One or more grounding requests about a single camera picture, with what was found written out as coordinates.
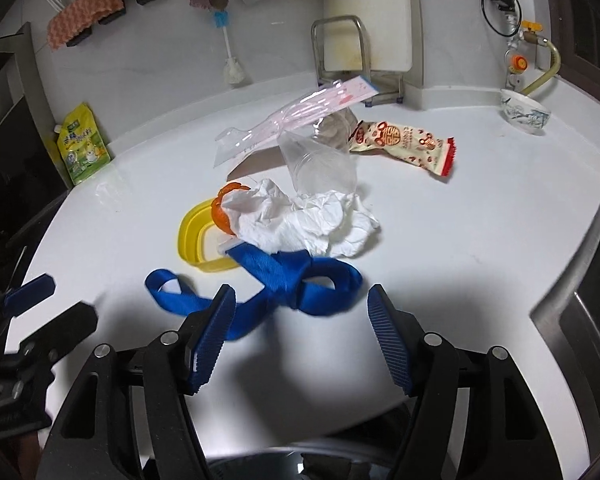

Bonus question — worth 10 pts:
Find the orange peel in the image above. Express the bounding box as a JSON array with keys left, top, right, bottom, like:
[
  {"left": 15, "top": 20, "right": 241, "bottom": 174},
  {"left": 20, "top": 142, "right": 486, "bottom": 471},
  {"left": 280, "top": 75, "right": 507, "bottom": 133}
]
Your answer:
[{"left": 211, "top": 182, "right": 254, "bottom": 236}]

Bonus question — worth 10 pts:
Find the white blue-patterned bowl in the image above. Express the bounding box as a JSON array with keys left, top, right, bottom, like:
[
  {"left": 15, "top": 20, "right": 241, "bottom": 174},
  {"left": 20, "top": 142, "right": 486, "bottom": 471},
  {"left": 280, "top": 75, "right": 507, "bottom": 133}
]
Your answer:
[{"left": 499, "top": 88, "right": 552, "bottom": 136}]

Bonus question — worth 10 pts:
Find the stainless steel sink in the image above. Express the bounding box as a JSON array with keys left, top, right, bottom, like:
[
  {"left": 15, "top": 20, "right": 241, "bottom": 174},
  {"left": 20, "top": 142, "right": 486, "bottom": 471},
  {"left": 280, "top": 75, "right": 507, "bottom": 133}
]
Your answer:
[{"left": 530, "top": 187, "right": 600, "bottom": 463}]

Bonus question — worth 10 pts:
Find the yellowish gas hose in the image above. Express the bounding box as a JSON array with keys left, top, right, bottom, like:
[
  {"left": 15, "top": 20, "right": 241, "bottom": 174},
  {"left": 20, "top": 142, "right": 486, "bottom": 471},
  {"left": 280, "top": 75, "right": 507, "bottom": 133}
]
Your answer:
[{"left": 520, "top": 40, "right": 562, "bottom": 97}]

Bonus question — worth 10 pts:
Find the green stand-up pouch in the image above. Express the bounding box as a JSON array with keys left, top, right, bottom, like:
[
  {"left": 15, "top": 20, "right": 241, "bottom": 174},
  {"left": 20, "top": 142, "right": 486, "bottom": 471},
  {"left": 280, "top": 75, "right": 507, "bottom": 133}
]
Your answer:
[{"left": 54, "top": 102, "right": 112, "bottom": 187}]

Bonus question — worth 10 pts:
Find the blue and white bottle brush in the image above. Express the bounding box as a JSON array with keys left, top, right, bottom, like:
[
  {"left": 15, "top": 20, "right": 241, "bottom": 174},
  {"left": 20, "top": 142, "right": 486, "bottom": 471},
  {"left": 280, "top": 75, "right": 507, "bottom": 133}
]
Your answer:
[{"left": 211, "top": 10, "right": 246, "bottom": 86}]

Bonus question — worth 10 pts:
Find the crumpled white tissue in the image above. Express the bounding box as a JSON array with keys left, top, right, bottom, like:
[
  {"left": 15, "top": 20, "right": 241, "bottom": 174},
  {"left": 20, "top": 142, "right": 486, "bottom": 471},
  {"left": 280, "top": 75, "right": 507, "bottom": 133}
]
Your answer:
[{"left": 224, "top": 178, "right": 382, "bottom": 260}]

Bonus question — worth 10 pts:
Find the yellow plastic lid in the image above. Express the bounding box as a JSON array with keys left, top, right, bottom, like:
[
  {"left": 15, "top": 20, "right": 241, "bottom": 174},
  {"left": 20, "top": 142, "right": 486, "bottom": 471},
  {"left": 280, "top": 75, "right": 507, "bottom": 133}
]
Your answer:
[{"left": 178, "top": 197, "right": 242, "bottom": 274}]

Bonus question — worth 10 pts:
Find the orange dish cloth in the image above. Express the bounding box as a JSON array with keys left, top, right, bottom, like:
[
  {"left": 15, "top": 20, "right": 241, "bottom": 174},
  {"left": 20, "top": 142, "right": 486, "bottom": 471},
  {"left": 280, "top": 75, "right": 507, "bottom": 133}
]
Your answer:
[{"left": 46, "top": 0, "right": 126, "bottom": 51}]

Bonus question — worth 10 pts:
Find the blue webbing strap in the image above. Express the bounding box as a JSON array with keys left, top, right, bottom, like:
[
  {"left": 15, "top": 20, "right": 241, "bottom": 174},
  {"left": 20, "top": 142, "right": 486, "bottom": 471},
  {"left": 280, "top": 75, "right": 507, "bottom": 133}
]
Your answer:
[{"left": 145, "top": 247, "right": 364, "bottom": 342}]

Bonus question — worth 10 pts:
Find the metal cutting board rack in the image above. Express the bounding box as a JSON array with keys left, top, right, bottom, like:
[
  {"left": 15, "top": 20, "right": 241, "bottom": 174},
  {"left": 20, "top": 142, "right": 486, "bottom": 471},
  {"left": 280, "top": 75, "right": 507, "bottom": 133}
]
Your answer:
[{"left": 310, "top": 15, "right": 406, "bottom": 107}]

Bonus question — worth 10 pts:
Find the clear plastic cup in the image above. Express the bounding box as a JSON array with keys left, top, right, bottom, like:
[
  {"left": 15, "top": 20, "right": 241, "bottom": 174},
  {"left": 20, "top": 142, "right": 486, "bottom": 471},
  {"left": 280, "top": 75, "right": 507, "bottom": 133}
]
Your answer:
[{"left": 278, "top": 130, "right": 359, "bottom": 199}]

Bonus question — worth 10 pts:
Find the brass gas valve yellow handle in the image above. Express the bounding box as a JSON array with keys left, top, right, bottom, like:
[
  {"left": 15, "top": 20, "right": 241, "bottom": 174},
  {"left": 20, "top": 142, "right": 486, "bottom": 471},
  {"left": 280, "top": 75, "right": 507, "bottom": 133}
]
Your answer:
[{"left": 517, "top": 20, "right": 544, "bottom": 47}]

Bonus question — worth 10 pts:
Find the white cutting board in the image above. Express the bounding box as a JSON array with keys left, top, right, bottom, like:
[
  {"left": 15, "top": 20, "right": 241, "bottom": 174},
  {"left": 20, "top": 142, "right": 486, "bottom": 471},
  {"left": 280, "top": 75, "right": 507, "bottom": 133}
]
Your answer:
[{"left": 322, "top": 0, "right": 415, "bottom": 74}]

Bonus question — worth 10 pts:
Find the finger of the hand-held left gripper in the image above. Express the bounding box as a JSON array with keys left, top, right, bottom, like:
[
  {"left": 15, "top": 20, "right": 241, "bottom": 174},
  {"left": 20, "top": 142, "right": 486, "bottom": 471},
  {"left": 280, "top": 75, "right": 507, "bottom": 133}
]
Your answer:
[
  {"left": 2, "top": 274, "right": 57, "bottom": 317},
  {"left": 7, "top": 302, "right": 99, "bottom": 363}
]

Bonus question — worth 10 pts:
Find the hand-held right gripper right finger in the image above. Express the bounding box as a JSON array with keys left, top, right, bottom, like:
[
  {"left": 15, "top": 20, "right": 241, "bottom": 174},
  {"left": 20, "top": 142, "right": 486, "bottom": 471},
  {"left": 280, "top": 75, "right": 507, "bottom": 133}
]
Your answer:
[{"left": 367, "top": 284, "right": 581, "bottom": 480}]

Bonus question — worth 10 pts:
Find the shiny metal basin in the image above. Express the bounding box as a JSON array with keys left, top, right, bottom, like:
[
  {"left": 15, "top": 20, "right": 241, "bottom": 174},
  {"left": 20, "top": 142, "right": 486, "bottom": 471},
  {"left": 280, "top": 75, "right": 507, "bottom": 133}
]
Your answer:
[{"left": 204, "top": 440, "right": 417, "bottom": 480}]

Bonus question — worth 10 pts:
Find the dark window frame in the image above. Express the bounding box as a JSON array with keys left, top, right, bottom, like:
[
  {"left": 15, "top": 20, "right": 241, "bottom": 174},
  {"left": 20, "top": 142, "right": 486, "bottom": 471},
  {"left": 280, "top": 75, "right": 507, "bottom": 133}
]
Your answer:
[{"left": 545, "top": 0, "right": 600, "bottom": 107}]

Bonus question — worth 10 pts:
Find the cream and red snack wrapper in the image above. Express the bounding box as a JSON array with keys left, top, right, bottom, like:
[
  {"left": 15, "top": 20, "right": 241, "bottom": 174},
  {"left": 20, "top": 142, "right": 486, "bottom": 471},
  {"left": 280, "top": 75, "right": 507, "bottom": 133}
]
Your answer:
[{"left": 347, "top": 120, "right": 459, "bottom": 181}]

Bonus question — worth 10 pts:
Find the clear pink-printed plastic bag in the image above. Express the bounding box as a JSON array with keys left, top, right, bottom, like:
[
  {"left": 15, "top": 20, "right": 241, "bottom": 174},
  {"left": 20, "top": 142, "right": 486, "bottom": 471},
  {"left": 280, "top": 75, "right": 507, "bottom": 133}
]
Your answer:
[{"left": 212, "top": 76, "right": 381, "bottom": 171}]

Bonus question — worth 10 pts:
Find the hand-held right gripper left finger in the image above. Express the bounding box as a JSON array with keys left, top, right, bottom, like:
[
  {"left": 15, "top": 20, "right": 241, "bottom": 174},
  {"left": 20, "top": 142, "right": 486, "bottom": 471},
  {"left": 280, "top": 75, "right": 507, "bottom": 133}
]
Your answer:
[{"left": 36, "top": 284, "right": 237, "bottom": 480}]

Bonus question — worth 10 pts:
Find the black cable loop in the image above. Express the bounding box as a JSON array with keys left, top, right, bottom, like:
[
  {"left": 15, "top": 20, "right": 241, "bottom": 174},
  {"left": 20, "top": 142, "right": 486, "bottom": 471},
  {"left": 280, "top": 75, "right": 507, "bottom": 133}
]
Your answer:
[{"left": 481, "top": 0, "right": 524, "bottom": 39}]

